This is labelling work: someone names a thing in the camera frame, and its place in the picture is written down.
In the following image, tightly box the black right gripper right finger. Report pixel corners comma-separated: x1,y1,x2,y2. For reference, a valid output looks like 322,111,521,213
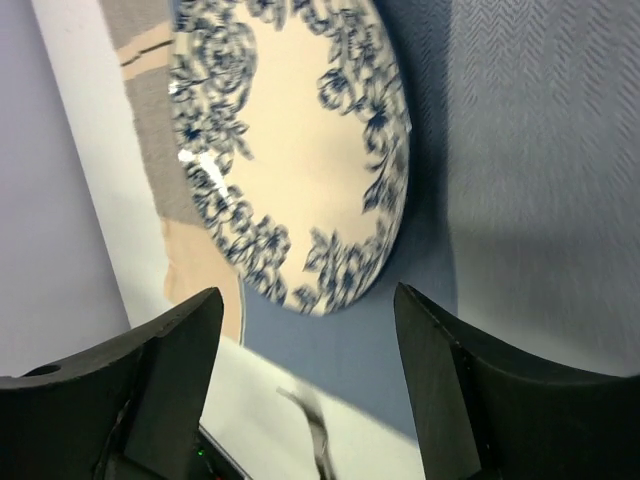
394,284,639,479

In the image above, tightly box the blue floral ceramic plate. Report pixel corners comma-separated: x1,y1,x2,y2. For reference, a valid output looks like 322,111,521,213
168,1,411,316

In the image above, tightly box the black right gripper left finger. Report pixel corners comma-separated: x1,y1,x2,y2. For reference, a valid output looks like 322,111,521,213
1,288,223,479

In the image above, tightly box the blue beige checked cloth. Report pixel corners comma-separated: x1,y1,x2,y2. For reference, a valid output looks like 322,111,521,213
94,0,640,446

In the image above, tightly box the steel fork patterned handle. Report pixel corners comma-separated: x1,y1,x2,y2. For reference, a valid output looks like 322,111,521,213
277,384,338,480

